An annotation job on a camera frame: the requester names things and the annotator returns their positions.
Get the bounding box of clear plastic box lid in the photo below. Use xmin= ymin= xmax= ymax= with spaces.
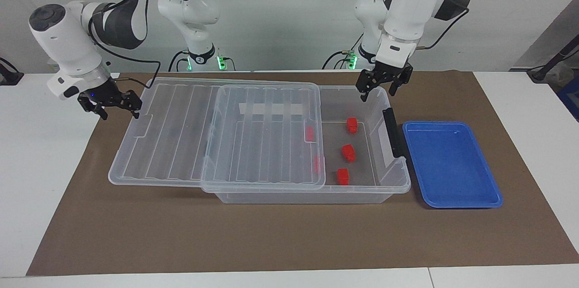
xmin=108 ymin=76 xmax=327 ymax=193

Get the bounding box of blue plastic tray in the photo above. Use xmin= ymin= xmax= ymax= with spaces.
xmin=402 ymin=120 xmax=504 ymax=209

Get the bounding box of black cable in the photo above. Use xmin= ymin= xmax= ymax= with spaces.
xmin=416 ymin=8 xmax=471 ymax=50
xmin=87 ymin=17 xmax=162 ymax=85
xmin=168 ymin=50 xmax=188 ymax=72
xmin=322 ymin=51 xmax=352 ymax=70

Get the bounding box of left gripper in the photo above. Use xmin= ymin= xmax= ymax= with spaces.
xmin=355 ymin=62 xmax=414 ymax=103

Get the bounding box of clear plastic storage box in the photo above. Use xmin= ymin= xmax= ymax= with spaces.
xmin=201 ymin=84 xmax=412 ymax=204

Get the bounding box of black stand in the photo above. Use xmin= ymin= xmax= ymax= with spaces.
xmin=527 ymin=35 xmax=579 ymax=83
xmin=0 ymin=57 xmax=24 ymax=86

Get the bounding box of black box latch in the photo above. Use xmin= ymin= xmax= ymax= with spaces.
xmin=383 ymin=108 xmax=408 ymax=159

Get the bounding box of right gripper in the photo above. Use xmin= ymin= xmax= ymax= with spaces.
xmin=77 ymin=79 xmax=143 ymax=121

